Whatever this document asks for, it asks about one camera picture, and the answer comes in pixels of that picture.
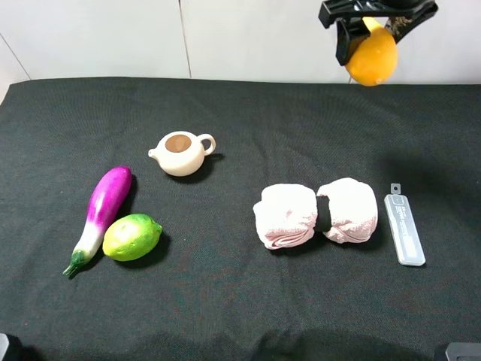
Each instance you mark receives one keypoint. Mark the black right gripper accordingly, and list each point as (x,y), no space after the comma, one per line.
(351,29)

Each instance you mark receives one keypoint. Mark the yellow toy mango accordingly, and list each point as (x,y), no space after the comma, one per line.
(376,58)

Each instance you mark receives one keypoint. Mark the right grey robot base corner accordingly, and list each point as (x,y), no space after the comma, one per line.
(463,351)

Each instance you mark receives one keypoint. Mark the left grey robot base corner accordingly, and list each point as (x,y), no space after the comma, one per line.
(4,347)

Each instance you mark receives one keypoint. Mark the pink rolled towel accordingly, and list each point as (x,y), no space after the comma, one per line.
(286,214)

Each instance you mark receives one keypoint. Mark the black elastic band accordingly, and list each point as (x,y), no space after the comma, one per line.
(323,220)

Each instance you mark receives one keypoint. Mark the grey plastic blade case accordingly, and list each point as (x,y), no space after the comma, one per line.
(403,228)

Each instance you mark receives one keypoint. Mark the cream ceramic teapot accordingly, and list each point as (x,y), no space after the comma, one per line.
(182,153)

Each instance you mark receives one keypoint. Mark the purple toy eggplant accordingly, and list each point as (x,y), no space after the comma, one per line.
(104,203)

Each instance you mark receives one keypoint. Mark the green toy lime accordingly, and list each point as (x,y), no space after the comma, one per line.
(131,237)

